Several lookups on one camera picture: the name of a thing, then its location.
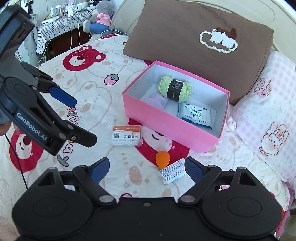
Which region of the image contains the small white packet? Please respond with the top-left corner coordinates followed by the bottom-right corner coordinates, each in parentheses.
top-left (159, 158), bottom-right (187, 185)

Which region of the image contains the clear plastic swab box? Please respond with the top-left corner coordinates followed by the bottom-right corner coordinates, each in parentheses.
top-left (111, 125), bottom-right (143, 147)

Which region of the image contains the blue wet wipes pack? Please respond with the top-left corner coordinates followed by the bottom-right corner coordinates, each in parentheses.
top-left (178, 102), bottom-right (212, 129)

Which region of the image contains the purple plush toy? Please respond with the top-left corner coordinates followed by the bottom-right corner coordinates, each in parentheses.
top-left (147, 93), bottom-right (169, 110)

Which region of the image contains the green yarn ball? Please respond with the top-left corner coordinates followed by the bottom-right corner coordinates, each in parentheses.
top-left (158, 75), bottom-right (193, 103)

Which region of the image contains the person's left hand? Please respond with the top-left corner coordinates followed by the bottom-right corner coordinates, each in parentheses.
top-left (0, 121), bottom-right (11, 136)

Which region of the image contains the pink cardboard box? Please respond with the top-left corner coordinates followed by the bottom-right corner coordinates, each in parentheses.
top-left (122, 61), bottom-right (230, 153)

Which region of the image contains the bear print bed blanket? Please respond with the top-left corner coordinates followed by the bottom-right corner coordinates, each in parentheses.
top-left (0, 34), bottom-right (292, 241)

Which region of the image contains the orange makeup sponge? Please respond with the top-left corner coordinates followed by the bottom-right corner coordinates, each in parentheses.
top-left (155, 151), bottom-right (171, 169)

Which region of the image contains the patterned bedside table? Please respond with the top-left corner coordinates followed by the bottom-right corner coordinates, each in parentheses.
top-left (36, 11), bottom-right (92, 55)

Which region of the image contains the grey plush toy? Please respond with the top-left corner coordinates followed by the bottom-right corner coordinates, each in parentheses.
top-left (82, 1), bottom-right (115, 35)

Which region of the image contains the pink checked pillow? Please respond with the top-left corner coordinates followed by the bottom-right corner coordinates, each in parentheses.
top-left (231, 50), bottom-right (295, 185)

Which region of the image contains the black white plush doll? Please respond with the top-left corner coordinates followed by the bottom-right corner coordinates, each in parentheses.
top-left (86, 0), bottom-right (100, 11)

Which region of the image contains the brown embroidered pillow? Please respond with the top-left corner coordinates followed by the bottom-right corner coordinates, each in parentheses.
top-left (123, 1), bottom-right (273, 104)

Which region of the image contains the white charging cable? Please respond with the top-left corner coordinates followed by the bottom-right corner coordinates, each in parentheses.
top-left (36, 6), bottom-right (129, 68)

